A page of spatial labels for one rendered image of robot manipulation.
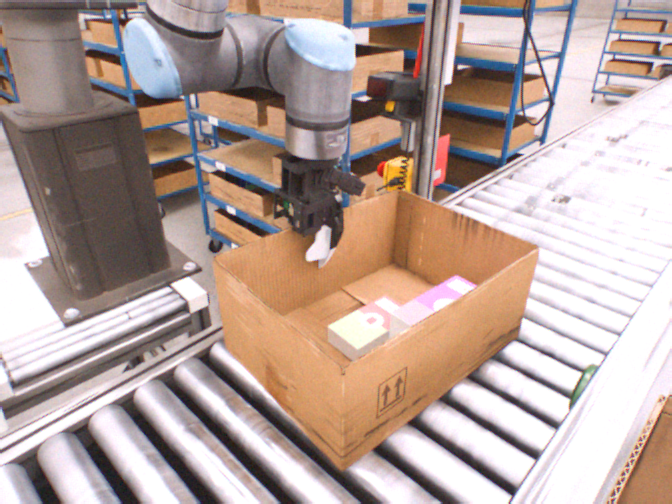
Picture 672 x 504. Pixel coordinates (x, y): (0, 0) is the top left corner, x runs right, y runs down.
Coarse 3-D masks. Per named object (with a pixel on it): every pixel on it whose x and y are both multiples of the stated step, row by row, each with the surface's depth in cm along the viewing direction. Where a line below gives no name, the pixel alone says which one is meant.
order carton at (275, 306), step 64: (256, 256) 73; (384, 256) 94; (448, 256) 85; (512, 256) 74; (256, 320) 62; (320, 320) 82; (448, 320) 59; (512, 320) 74; (320, 384) 54; (384, 384) 55; (448, 384) 68; (320, 448) 60
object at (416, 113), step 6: (420, 90) 101; (420, 96) 102; (414, 102) 103; (420, 102) 102; (408, 108) 105; (414, 108) 104; (420, 108) 103; (384, 114) 98; (408, 114) 105; (414, 114) 104; (420, 114) 103; (402, 120) 98; (408, 120) 99; (414, 120) 102
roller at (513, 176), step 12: (516, 180) 140; (528, 180) 138; (540, 180) 137; (564, 192) 132; (576, 192) 130; (588, 192) 129; (600, 204) 126; (612, 204) 124; (624, 204) 123; (648, 216) 119; (660, 216) 118
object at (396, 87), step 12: (384, 72) 98; (396, 72) 98; (408, 72) 101; (372, 84) 96; (384, 84) 94; (396, 84) 95; (408, 84) 98; (420, 84) 101; (372, 96) 97; (384, 96) 95; (396, 96) 97; (408, 96) 100; (396, 108) 101; (396, 120) 102
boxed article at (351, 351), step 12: (384, 300) 80; (360, 312) 77; (372, 312) 77; (384, 312) 77; (336, 324) 75; (348, 324) 75; (360, 324) 75; (372, 324) 75; (384, 324) 75; (336, 336) 73; (348, 336) 72; (360, 336) 72; (372, 336) 72; (384, 336) 73; (348, 348) 72; (360, 348) 70; (372, 348) 73
